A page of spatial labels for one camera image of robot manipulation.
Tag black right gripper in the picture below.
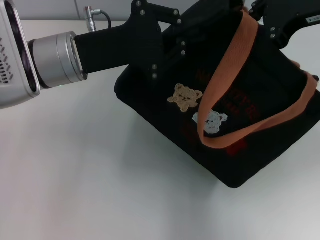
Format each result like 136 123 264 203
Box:
248 0 320 49

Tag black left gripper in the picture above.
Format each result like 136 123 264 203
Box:
74 0 188 80

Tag black bag with orange handles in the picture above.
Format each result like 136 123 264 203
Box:
113 0 320 190

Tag left gripper connector cable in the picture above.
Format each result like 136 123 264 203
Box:
83 6 112 33

